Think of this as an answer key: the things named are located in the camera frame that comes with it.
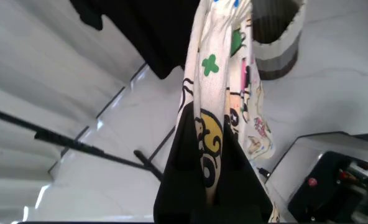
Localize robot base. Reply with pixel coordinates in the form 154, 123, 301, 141
264, 131, 368, 223

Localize cream printed garment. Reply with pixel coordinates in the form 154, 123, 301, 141
175, 0, 281, 223

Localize black garment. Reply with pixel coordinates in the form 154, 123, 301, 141
68, 0, 203, 80

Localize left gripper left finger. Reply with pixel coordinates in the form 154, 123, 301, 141
154, 102, 209, 223

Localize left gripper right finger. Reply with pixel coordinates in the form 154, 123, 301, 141
213, 124, 274, 223

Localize black clothes rack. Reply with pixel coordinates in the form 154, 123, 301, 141
0, 105, 176, 182

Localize white laundry basket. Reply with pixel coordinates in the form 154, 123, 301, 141
251, 0, 308, 81

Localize white curtain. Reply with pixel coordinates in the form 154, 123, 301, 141
0, 0, 147, 181

